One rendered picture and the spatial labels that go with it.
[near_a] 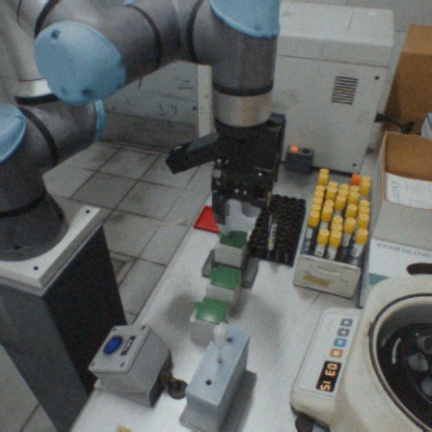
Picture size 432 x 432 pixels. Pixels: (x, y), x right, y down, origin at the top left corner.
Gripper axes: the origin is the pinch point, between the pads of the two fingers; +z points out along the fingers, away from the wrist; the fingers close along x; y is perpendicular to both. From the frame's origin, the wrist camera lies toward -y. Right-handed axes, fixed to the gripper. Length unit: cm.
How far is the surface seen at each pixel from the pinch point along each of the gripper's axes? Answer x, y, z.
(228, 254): -2.0, 1.4, 3.5
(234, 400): -22.7, 8.9, 8.5
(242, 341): -19.5, 8.6, -0.5
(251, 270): -0.2, 5.1, 8.1
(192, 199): 122, -57, 97
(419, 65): 75, 32, -5
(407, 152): 32.5, 28.8, -1.3
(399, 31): 169, 33, 10
